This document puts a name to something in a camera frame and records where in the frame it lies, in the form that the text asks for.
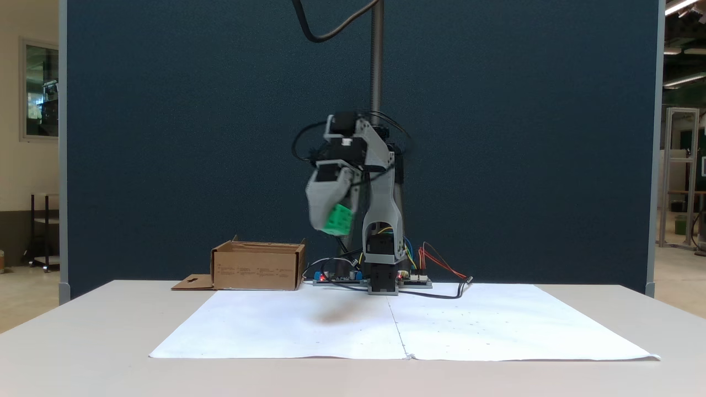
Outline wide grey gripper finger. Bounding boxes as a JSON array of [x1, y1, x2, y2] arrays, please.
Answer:
[[306, 178, 348, 233]]

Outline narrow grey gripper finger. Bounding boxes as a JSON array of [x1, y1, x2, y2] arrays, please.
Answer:
[[339, 167, 357, 208]]

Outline green dice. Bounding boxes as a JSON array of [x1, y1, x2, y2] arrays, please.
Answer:
[[322, 203, 355, 237]]

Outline blue circuit board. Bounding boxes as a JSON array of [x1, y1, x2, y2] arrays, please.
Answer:
[[311, 269, 366, 287]]

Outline brown cardboard box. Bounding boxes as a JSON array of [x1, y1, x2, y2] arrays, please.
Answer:
[[171, 235, 307, 292]]

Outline grey-framed motor driver board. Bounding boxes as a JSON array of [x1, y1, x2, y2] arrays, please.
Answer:
[[397, 269, 434, 289]]

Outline white paper sheet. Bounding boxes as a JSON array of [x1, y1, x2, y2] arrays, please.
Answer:
[[149, 288, 410, 361], [388, 283, 661, 362]]

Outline threaded metal pole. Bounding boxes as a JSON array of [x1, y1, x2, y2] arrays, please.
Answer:
[[370, 0, 384, 128]]

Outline dark blue partition panel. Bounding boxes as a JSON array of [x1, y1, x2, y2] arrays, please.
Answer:
[[58, 0, 664, 301]]

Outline black shelf cart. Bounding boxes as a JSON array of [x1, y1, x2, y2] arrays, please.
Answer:
[[24, 192, 61, 274]]

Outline thin black gripper motor wire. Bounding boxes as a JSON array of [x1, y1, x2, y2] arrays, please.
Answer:
[[291, 120, 333, 164]]

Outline red jumper wires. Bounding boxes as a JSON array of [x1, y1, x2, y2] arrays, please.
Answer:
[[418, 241, 470, 281]]

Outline thick black camera cable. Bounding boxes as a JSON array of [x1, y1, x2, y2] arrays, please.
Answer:
[[291, 0, 382, 44]]

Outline black power cable white connector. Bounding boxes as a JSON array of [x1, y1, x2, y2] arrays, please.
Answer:
[[399, 276, 474, 301]]

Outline framed wall window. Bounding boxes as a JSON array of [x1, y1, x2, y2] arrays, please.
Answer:
[[19, 37, 61, 143]]

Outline aluminium frame rack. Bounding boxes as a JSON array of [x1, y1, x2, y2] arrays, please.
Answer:
[[658, 107, 702, 250]]

